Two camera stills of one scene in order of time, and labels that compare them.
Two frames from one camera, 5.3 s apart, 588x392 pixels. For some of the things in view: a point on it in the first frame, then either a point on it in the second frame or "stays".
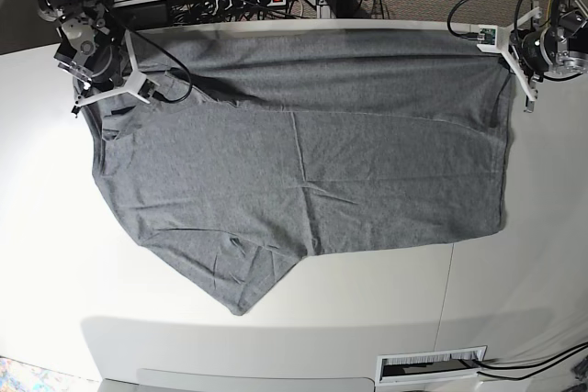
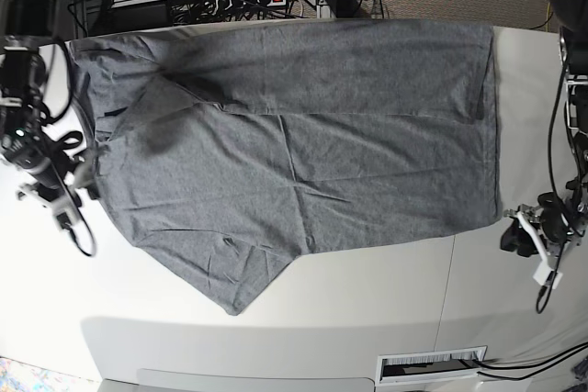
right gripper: x=527 y=48 -> x=559 y=218
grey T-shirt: x=260 y=148 stays
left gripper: x=100 y=72 -> x=30 y=148
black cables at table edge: x=529 y=375 stays
